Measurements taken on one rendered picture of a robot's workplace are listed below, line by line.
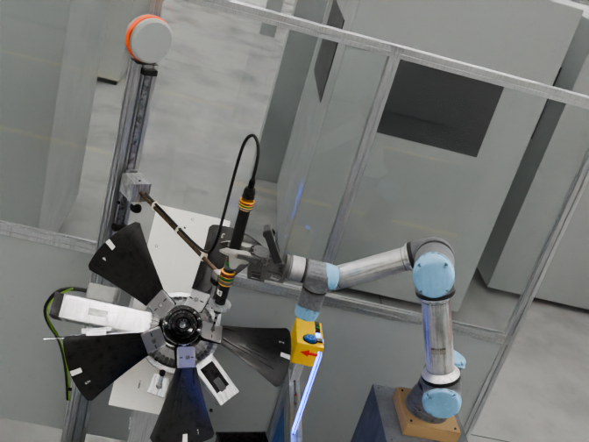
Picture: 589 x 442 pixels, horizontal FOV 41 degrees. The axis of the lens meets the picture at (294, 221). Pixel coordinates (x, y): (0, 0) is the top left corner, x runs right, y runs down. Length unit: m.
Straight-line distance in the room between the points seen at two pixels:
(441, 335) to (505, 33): 2.85
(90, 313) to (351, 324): 1.20
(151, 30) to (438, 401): 1.49
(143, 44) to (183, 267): 0.76
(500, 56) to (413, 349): 2.17
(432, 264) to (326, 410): 1.47
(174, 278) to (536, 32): 2.99
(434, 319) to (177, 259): 0.92
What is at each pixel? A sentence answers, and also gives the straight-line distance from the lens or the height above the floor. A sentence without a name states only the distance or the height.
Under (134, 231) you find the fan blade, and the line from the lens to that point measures 2.44.
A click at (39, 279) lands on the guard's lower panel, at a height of 0.79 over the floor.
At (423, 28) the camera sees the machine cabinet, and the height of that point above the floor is 1.85.
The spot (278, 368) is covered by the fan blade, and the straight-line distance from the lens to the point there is 2.45.
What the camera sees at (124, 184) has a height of 1.38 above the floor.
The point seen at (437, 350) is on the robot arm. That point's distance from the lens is 2.38.
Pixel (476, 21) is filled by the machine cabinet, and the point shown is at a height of 1.97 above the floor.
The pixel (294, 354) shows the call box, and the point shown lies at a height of 1.02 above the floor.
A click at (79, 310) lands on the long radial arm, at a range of 2.57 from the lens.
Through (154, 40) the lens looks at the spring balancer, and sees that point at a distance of 2.69.
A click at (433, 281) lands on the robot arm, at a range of 2.24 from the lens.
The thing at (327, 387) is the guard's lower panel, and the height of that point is 0.56.
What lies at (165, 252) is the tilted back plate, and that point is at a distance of 2.71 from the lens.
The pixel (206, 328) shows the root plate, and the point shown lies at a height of 1.19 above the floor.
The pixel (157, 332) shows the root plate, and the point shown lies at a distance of 2.43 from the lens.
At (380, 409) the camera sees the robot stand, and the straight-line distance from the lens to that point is 2.70.
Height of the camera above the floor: 2.55
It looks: 24 degrees down
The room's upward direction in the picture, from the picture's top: 17 degrees clockwise
